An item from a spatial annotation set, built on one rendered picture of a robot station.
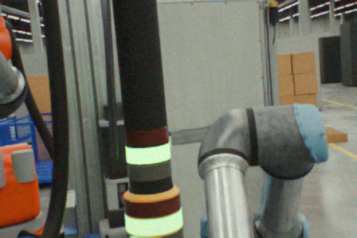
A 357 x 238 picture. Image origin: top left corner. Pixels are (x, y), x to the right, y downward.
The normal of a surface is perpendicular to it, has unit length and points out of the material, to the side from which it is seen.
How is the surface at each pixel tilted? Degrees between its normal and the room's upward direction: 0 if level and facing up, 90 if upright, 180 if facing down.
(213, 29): 91
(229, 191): 40
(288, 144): 98
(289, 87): 90
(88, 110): 90
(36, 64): 90
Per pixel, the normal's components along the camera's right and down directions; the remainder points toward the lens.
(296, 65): -0.01, 0.09
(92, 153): 0.20, 0.07
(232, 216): 0.01, -0.70
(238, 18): 0.44, 0.05
